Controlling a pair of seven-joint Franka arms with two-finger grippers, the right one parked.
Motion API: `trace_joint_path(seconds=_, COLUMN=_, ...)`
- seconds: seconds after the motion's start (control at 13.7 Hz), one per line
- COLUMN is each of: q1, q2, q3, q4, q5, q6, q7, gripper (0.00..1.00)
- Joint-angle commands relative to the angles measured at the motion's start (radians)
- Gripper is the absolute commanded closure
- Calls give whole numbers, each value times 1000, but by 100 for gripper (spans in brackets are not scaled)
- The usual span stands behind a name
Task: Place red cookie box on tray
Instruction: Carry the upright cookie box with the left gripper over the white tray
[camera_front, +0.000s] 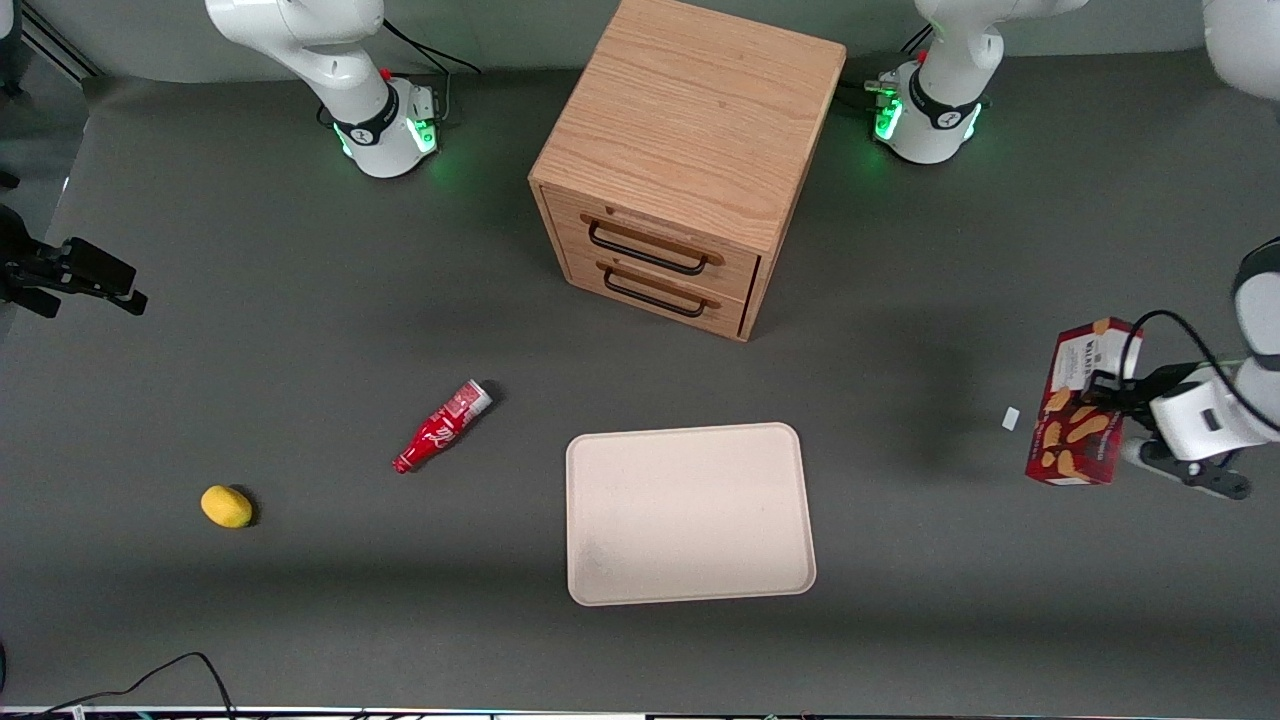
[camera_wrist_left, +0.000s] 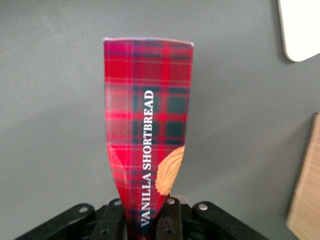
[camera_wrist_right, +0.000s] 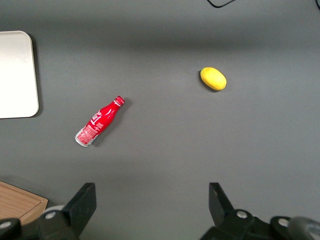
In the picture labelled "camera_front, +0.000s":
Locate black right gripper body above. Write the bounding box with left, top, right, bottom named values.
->
left=0, top=205, right=64, bottom=319

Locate red cookie box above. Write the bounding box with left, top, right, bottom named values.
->
left=1025, top=318, right=1144, bottom=487

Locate beige rectangular tray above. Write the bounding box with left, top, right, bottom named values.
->
left=565, top=422, right=818, bottom=607

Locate yellow lemon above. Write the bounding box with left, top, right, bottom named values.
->
left=200, top=485, right=254, bottom=529

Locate red cola bottle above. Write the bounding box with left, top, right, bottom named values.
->
left=392, top=379, right=494, bottom=475

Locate wooden drawer front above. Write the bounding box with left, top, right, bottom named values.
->
left=543, top=185, right=763, bottom=303
left=562, top=245, right=753, bottom=339

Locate wooden drawer cabinet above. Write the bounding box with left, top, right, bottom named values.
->
left=528, top=0, right=848, bottom=343

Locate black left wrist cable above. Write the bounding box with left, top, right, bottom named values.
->
left=1118, top=309, right=1280, bottom=431

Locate black metal stand rail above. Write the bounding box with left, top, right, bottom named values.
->
left=18, top=0, right=103, bottom=81

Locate black table cable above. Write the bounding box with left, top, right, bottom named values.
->
left=0, top=652, right=237, bottom=720

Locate black right arm base cable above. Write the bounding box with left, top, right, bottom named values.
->
left=380, top=18, right=483, bottom=126

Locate black arm base cable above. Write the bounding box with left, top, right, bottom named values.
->
left=838, top=28, right=936, bottom=113
left=380, top=18, right=483, bottom=126

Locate black left arm base cable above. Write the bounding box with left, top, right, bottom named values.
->
left=838, top=28, right=936, bottom=113

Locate black drawer handle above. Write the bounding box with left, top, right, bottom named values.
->
left=587, top=220, right=711, bottom=277
left=603, top=265, right=709, bottom=319

